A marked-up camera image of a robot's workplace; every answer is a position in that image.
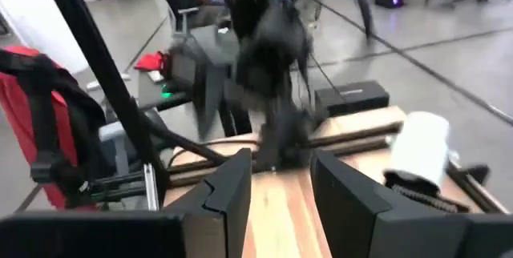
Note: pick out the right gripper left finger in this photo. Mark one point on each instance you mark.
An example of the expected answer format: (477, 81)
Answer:
(224, 210)

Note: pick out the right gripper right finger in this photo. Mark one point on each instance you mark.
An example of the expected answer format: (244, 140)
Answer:
(352, 226)

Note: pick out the white cup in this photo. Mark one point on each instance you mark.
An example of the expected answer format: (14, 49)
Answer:
(421, 150)

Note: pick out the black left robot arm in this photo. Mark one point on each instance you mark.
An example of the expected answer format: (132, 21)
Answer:
(276, 49)

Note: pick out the silver aluminium extrusion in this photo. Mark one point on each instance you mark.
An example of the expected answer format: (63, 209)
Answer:
(151, 188)

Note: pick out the black cardboard box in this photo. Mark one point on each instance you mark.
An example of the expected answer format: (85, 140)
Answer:
(352, 99)

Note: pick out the red cloth item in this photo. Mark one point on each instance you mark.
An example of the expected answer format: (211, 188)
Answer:
(152, 62)

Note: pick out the black desk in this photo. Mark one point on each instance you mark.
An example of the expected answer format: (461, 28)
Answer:
(200, 45)

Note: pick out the black table leg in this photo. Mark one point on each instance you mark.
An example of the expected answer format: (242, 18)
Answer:
(362, 9)

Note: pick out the red and black backpack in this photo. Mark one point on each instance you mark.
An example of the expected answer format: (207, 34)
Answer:
(16, 110)

